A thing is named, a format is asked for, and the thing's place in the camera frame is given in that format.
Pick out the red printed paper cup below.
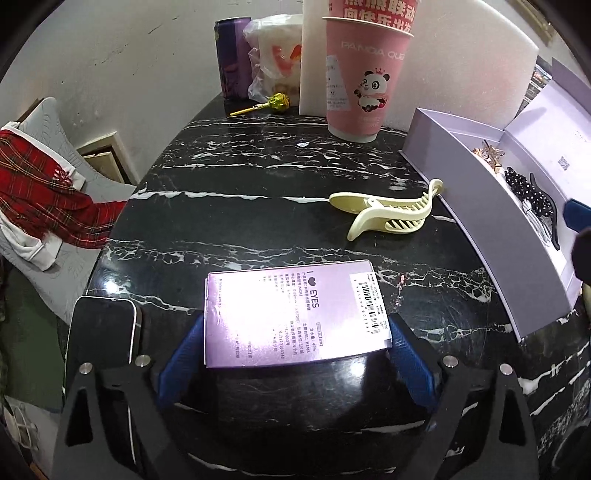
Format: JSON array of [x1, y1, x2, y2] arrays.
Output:
[[321, 0, 419, 37]]

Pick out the red plaid scarf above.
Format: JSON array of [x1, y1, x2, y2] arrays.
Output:
[[0, 129, 127, 250]]

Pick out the purple drink can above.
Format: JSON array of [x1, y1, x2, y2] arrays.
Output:
[[213, 17, 254, 101]]

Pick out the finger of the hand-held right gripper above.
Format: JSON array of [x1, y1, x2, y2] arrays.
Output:
[[566, 198, 591, 232], [570, 228, 591, 283]]

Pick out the black hair clip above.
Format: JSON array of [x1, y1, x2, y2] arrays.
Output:
[[529, 172, 561, 252]]

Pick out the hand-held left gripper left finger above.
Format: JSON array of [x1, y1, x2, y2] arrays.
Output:
[[51, 311, 208, 480]]

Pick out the cream hair clip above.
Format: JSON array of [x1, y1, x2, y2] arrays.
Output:
[[329, 178, 445, 242]]

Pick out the small purple carton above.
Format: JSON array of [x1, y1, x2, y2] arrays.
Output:
[[204, 259, 393, 369]]

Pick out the pink panda paper cup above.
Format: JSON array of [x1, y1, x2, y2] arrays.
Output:
[[322, 16, 414, 143]]

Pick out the beige wooden drawer unit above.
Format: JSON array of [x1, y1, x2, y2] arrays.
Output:
[[76, 131, 139, 185]]

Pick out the white plastic bag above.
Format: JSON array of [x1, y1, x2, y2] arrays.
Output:
[[242, 14, 304, 106]]

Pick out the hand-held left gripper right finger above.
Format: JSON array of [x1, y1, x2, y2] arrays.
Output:
[[388, 314, 541, 480]]

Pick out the clear star hair clip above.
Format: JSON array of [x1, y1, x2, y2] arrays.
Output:
[[471, 138, 506, 176]]

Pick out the lavender gift box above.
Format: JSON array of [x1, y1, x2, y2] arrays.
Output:
[[398, 58, 591, 342]]

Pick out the black smartphone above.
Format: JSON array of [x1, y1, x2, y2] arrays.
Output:
[[62, 295, 141, 467]]

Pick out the white foam board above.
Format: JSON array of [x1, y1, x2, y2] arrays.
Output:
[[298, 0, 541, 134]]

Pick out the printed box stack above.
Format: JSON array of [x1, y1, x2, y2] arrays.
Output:
[[526, 65, 552, 104]]

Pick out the yellow lollipop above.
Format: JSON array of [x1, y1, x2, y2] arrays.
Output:
[[229, 92, 291, 117]]

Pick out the polka dot black scrunchie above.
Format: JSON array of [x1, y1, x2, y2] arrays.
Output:
[[503, 166, 555, 222]]

